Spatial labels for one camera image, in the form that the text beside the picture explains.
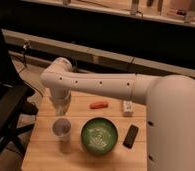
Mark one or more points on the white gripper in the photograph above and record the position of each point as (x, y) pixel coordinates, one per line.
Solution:
(61, 105)

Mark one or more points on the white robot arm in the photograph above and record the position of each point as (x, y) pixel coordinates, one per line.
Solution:
(169, 102)

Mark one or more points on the green ceramic bowl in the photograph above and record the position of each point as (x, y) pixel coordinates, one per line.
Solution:
(99, 136)

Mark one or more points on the white rectangular sponge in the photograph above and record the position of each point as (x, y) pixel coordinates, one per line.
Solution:
(127, 108)

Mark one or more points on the orange carrot toy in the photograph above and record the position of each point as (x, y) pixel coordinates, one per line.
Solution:
(98, 105)

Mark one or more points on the black office chair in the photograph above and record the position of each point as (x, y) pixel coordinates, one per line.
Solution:
(13, 102)

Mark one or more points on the wooden table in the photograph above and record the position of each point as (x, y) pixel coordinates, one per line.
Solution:
(46, 152)

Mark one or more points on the black rectangular remote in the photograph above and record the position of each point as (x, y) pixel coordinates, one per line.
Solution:
(130, 136)

